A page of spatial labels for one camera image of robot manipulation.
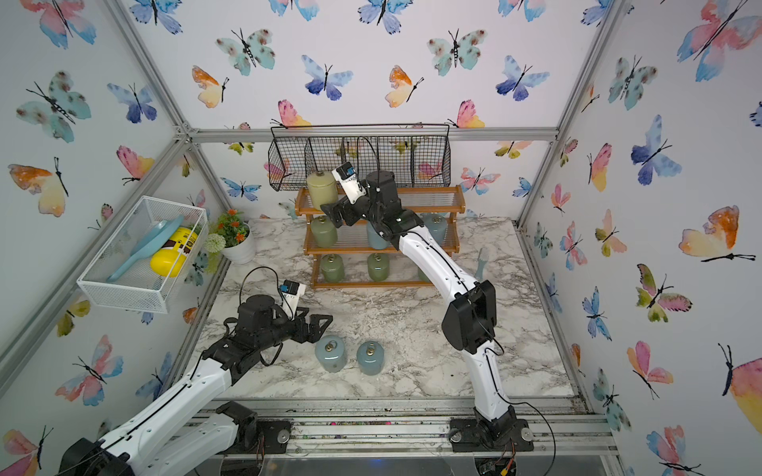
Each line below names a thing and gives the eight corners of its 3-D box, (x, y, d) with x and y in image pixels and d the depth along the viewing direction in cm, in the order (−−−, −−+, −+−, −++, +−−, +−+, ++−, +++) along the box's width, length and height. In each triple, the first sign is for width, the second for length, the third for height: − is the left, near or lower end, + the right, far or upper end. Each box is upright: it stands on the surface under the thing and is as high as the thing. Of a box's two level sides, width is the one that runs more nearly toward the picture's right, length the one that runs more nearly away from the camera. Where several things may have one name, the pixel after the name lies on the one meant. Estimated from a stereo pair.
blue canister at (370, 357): (358, 375, 86) (355, 364, 79) (360, 353, 90) (357, 341, 83) (384, 375, 86) (383, 364, 79) (384, 353, 90) (383, 341, 83)
